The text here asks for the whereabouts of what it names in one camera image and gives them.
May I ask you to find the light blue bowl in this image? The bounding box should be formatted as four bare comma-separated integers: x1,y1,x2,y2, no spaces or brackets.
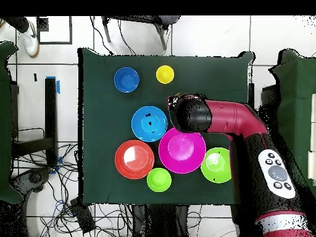
131,106,168,143

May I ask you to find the large pink bowl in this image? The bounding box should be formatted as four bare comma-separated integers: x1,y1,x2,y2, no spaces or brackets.
158,127,207,175

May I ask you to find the orange bowl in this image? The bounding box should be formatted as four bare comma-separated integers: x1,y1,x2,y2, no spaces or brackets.
114,139,156,180

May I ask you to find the small green bowl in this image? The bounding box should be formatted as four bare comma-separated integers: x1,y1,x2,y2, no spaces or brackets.
146,167,173,193

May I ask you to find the yellow cup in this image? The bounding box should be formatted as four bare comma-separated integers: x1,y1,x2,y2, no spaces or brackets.
156,65,175,85

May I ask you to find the small dark blue bowl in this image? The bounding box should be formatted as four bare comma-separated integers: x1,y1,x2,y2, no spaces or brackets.
114,67,141,94

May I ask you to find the large green bowl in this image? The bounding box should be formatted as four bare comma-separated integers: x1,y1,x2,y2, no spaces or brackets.
200,147,233,184

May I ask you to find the dark green table cloth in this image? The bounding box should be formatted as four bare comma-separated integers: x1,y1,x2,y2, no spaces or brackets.
77,47,255,206

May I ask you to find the black metal stand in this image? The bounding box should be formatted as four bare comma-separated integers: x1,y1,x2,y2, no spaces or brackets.
247,82,281,117
10,77,59,167

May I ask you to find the blue tape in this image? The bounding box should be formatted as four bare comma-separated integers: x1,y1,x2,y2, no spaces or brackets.
46,75,60,94

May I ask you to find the grey chair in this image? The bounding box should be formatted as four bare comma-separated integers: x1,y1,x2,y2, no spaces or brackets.
101,15,181,51

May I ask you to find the black power strip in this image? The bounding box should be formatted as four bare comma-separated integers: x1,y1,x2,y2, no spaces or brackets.
70,198,96,234

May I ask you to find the black wheeled base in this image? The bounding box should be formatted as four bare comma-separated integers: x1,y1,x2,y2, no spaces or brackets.
12,167,52,198

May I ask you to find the green cloth side table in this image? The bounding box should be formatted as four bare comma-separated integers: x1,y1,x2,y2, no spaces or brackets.
0,41,24,204
268,49,316,191

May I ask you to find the person's foot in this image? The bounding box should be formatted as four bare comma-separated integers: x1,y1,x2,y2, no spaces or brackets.
18,20,40,58

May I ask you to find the person's leg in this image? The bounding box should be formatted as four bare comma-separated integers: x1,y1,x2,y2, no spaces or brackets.
4,16,30,33

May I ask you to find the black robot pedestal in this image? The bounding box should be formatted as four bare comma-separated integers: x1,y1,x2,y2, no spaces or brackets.
133,204,189,237

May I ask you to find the tangle of cables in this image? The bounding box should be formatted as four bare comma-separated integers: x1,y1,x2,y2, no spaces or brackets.
12,141,131,237

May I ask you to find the black square frame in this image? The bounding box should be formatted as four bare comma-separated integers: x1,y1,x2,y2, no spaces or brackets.
36,16,73,45

